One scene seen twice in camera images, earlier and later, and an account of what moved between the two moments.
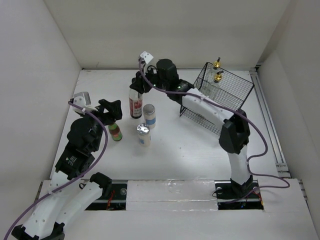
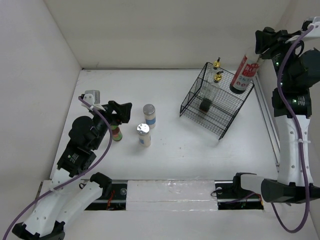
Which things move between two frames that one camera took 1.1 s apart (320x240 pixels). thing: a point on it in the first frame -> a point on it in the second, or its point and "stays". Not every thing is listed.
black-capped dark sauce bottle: x=135 y=104 -> x=245 y=72
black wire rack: x=221 y=86 stays
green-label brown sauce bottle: x=115 y=132 stays
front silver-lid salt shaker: x=143 y=131 stays
